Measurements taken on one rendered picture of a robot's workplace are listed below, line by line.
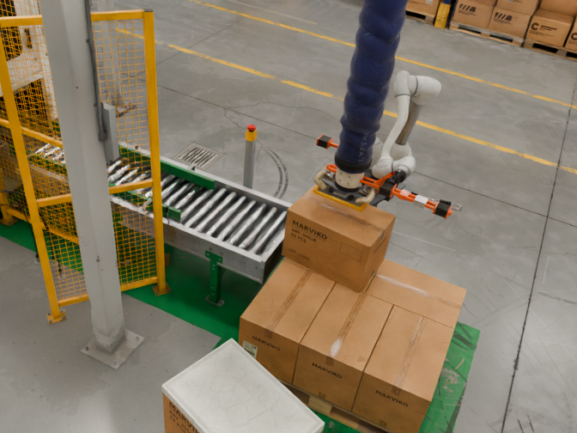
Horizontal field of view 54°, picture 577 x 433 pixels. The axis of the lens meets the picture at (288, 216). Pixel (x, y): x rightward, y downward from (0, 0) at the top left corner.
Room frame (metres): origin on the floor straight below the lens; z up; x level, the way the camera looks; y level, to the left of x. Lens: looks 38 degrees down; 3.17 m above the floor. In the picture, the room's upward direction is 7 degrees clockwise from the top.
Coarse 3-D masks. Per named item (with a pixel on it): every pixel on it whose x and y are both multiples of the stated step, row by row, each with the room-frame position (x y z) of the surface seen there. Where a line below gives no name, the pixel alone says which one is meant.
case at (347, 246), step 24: (312, 192) 3.16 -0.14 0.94; (288, 216) 2.93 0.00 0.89; (312, 216) 2.89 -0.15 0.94; (336, 216) 2.93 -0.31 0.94; (360, 216) 2.96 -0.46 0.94; (384, 216) 2.99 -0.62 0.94; (288, 240) 2.92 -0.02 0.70; (312, 240) 2.85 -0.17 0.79; (336, 240) 2.77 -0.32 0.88; (360, 240) 2.72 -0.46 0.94; (384, 240) 2.90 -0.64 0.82; (312, 264) 2.83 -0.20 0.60; (336, 264) 2.76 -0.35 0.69; (360, 264) 2.69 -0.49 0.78; (360, 288) 2.67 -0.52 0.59
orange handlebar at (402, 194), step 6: (330, 144) 3.32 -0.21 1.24; (336, 144) 3.31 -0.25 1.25; (330, 168) 3.02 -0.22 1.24; (336, 168) 3.04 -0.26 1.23; (360, 180) 2.93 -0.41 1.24; (366, 180) 2.93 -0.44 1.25; (372, 180) 2.94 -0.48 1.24; (372, 186) 2.90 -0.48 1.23; (378, 186) 2.89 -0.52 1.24; (396, 192) 2.84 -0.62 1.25; (402, 192) 2.84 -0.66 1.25; (408, 192) 2.85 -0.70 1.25; (402, 198) 2.82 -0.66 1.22; (408, 198) 2.80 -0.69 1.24; (426, 204) 2.76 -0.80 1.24; (432, 204) 2.78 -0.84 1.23; (450, 210) 2.73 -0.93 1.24
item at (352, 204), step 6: (318, 186) 2.97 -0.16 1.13; (318, 192) 2.91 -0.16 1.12; (324, 192) 2.91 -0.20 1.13; (330, 192) 2.92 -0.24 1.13; (330, 198) 2.88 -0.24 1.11; (336, 198) 2.87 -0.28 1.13; (342, 198) 2.87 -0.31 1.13; (348, 198) 2.88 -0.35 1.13; (354, 198) 2.89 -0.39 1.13; (348, 204) 2.83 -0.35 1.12; (354, 204) 2.83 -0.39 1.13; (360, 204) 2.83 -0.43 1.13; (366, 204) 2.85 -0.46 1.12; (360, 210) 2.80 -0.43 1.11
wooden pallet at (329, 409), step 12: (288, 384) 2.20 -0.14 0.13; (300, 396) 2.20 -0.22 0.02; (312, 396) 2.14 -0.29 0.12; (312, 408) 2.13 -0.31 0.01; (324, 408) 2.11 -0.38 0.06; (336, 408) 2.15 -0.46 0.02; (348, 420) 2.07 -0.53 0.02; (360, 420) 2.08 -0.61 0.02; (372, 432) 2.01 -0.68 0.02; (384, 432) 2.02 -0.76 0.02
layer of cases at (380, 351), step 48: (288, 288) 2.63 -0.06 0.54; (336, 288) 2.69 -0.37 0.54; (384, 288) 2.75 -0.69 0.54; (432, 288) 2.81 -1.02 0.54; (240, 336) 2.33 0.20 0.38; (288, 336) 2.24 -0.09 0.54; (336, 336) 2.28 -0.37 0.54; (384, 336) 2.33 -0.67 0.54; (432, 336) 2.38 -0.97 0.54; (336, 384) 2.10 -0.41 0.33; (384, 384) 2.00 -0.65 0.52; (432, 384) 2.02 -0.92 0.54
